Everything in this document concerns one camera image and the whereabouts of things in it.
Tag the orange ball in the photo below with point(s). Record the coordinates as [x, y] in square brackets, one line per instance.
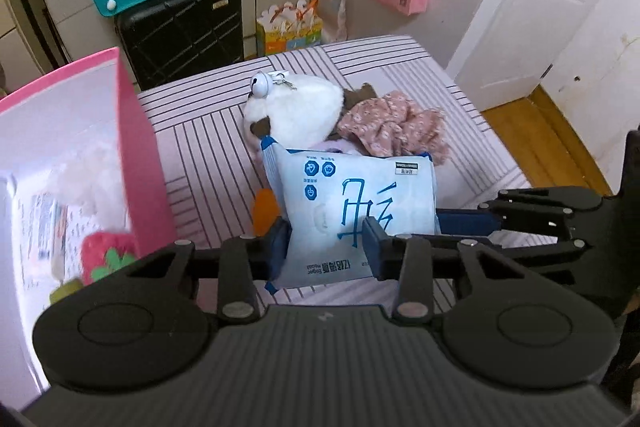
[265, 212]

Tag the white door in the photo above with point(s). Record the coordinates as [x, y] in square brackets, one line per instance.
[520, 7]

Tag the large blue wet wipes pack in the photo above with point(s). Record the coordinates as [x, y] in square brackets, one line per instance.
[345, 197]

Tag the colourful gift bag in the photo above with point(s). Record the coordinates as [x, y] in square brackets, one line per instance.
[290, 34]

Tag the small white wipes pack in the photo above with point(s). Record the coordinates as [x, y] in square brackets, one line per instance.
[45, 232]

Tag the clear plastic bag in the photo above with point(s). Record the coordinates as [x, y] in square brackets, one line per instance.
[330, 2]

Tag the pink cardboard box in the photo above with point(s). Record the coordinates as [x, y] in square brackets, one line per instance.
[140, 147]

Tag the pink floral scrunchie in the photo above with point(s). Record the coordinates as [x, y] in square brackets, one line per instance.
[395, 127]

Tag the black suitcase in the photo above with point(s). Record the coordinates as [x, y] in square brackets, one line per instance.
[185, 32]

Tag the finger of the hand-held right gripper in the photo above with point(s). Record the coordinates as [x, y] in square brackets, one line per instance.
[540, 249]
[465, 223]

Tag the white plush toy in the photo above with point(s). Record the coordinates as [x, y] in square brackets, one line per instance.
[305, 107]

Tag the striped tablecloth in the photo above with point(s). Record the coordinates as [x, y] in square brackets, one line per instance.
[400, 67]

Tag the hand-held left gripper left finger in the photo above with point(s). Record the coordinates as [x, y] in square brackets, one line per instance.
[281, 252]

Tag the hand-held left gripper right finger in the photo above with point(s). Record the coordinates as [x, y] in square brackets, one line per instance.
[372, 252]

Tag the white mesh bath loofah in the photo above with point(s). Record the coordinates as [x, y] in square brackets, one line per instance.
[90, 187]

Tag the red strawberry plush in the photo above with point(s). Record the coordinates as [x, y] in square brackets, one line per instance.
[100, 247]

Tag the green makeup sponge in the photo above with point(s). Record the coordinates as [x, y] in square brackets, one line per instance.
[65, 292]

